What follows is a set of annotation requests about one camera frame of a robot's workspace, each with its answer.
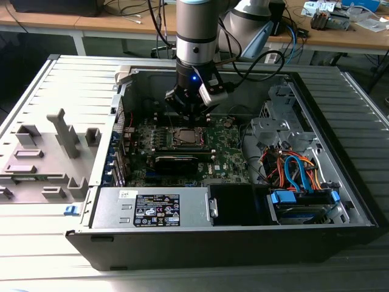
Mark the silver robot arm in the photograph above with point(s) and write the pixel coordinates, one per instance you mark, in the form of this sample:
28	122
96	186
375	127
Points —
196	21

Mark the CPU socket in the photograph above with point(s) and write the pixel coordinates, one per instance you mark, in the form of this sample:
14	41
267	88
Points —
177	144

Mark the metal CPU cooler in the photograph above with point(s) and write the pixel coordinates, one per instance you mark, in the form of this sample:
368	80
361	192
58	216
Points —
318	19

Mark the round coin battery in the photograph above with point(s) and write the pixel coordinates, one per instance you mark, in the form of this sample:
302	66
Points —
228	123

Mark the green motherboard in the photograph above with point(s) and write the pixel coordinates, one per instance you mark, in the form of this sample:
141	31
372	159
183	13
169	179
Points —
226	149

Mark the black graphics card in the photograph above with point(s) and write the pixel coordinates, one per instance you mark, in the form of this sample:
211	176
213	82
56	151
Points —
176	166

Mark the black plastic fan shroud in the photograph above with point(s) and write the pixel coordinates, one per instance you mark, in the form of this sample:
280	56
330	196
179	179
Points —
231	207

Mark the black speaker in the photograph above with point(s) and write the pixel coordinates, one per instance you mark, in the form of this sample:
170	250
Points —
278	21

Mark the hard disk in blue carrier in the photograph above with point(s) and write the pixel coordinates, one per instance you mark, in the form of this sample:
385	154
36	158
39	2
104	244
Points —
282	196

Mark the grey power supply unit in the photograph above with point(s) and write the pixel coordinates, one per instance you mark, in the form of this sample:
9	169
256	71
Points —
106	210

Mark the grey parts rack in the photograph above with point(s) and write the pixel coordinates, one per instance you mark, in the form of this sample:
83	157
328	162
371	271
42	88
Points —
51	152

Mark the black PC case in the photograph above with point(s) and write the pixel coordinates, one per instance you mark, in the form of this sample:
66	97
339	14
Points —
212	249

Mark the white paper cards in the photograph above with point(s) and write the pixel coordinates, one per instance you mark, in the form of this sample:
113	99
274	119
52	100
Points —
319	5

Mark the black box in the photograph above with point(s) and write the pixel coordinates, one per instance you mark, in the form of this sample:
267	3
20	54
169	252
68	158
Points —
54	7

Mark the wooden desk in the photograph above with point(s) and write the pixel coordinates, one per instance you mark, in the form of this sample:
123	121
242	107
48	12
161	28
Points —
45	21

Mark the blue plastic clip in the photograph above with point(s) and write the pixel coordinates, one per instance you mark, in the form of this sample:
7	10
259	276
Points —
71	210

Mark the silver metal drive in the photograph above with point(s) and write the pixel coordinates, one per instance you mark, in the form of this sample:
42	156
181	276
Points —
338	21

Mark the green RAM stick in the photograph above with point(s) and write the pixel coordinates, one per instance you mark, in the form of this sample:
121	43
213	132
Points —
30	179

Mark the blue cardboard box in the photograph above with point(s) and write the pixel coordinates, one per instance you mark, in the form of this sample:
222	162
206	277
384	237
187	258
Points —
360	3

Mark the clear plastic bag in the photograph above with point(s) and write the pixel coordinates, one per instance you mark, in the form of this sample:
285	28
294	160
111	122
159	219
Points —
372	24

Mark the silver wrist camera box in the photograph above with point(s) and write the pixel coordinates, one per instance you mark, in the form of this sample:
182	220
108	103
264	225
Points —
209	94

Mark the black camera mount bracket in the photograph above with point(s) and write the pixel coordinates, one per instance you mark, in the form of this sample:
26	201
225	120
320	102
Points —
217	76

